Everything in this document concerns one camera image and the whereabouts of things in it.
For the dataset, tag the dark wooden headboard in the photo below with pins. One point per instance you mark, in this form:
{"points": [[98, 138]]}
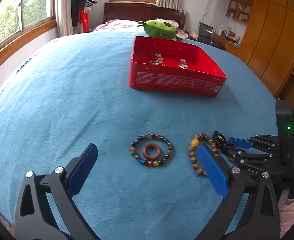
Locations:
{"points": [[142, 12]]}

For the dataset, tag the red metal tin box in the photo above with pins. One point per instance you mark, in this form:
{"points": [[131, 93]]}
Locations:
{"points": [[154, 66]]}

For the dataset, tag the coat rack with clothes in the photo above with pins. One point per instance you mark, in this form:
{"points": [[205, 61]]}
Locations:
{"points": [[75, 4]]}

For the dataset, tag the wooden wardrobe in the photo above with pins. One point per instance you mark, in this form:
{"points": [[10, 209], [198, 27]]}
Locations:
{"points": [[267, 47]]}

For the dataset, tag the wall bookshelf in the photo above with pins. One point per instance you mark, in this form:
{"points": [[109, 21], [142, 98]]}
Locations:
{"points": [[240, 10]]}

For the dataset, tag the green avocado plush toy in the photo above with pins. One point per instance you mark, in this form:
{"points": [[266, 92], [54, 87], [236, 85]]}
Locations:
{"points": [[159, 29]]}

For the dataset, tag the wooden desk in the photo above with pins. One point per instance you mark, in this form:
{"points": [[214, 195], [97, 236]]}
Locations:
{"points": [[224, 43]]}

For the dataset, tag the blue bed blanket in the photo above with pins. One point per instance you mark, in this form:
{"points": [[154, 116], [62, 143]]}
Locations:
{"points": [[75, 91]]}

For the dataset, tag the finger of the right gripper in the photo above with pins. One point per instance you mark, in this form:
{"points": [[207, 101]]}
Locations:
{"points": [[264, 143], [256, 164]]}

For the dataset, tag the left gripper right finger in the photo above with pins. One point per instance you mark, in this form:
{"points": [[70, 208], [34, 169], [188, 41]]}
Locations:
{"points": [[260, 218]]}

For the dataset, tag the left beige curtain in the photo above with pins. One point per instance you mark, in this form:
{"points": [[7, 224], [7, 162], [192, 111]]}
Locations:
{"points": [[63, 17]]}

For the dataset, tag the left wooden window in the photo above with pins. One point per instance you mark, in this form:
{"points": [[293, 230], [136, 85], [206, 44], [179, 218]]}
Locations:
{"points": [[21, 21]]}

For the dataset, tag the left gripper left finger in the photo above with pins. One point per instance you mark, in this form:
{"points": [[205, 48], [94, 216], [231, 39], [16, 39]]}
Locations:
{"points": [[34, 218]]}

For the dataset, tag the folded clothes pile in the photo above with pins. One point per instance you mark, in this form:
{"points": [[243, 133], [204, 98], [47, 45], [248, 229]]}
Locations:
{"points": [[172, 22]]}

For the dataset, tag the red bag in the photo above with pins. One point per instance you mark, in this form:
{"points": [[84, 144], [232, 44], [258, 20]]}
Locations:
{"points": [[83, 20]]}

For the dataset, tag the pink floral bedsheet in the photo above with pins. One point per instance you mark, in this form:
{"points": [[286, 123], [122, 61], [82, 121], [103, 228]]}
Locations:
{"points": [[119, 25]]}

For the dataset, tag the silver wrist watch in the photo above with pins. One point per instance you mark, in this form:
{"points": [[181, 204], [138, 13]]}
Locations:
{"points": [[183, 64]]}

